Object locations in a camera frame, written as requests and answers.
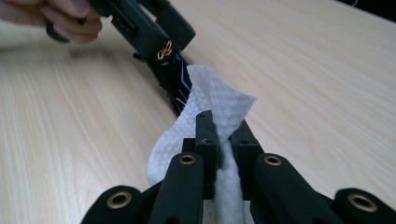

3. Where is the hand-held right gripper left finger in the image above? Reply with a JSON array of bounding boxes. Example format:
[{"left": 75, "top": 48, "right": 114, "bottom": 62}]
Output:
[{"left": 182, "top": 109, "right": 222, "bottom": 201}]

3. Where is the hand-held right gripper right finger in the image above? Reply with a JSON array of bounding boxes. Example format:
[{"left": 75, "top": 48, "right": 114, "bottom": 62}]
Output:
[{"left": 228, "top": 119, "right": 264, "bottom": 201}]

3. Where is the blue toy car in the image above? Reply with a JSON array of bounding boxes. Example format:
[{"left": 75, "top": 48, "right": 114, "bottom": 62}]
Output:
[{"left": 133, "top": 50, "right": 194, "bottom": 118}]

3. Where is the white wet wipe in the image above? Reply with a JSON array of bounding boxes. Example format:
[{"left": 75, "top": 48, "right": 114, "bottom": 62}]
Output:
[{"left": 146, "top": 63, "right": 257, "bottom": 224}]

